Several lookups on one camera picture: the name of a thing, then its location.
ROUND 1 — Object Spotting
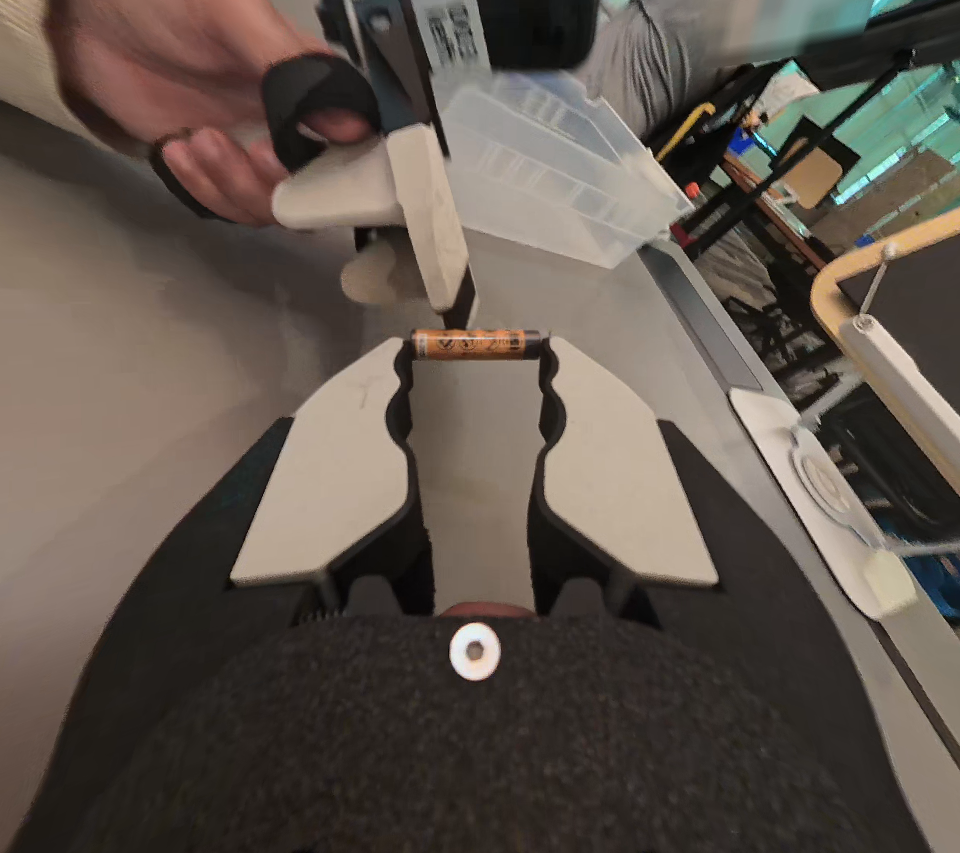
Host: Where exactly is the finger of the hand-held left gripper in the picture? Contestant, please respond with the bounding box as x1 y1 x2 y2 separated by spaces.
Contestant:
388 124 481 331

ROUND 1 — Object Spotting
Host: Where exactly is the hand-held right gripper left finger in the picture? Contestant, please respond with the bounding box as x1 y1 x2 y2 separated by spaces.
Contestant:
228 335 436 618

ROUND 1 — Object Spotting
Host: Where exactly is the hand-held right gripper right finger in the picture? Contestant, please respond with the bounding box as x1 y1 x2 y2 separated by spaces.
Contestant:
527 335 721 618

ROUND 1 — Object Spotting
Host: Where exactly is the clear plastic bin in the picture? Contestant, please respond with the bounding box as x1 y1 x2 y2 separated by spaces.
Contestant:
441 71 695 271

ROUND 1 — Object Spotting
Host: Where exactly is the orange battery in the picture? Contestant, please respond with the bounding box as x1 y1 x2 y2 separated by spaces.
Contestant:
410 328 553 364

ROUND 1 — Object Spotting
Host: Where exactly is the black monitor on arm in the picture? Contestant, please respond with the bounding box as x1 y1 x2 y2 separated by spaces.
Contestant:
795 0 960 91

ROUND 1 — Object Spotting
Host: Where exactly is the grey desk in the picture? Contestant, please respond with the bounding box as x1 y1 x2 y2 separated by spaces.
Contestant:
0 0 960 853

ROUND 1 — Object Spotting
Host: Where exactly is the person's left hand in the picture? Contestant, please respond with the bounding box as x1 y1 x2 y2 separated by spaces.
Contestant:
46 0 375 228

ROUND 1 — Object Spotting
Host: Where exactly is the white bar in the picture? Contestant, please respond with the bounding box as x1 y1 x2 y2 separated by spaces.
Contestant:
838 314 960 490

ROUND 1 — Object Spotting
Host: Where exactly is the black board with wooden rim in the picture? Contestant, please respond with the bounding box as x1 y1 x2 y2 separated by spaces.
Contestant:
811 206 960 494

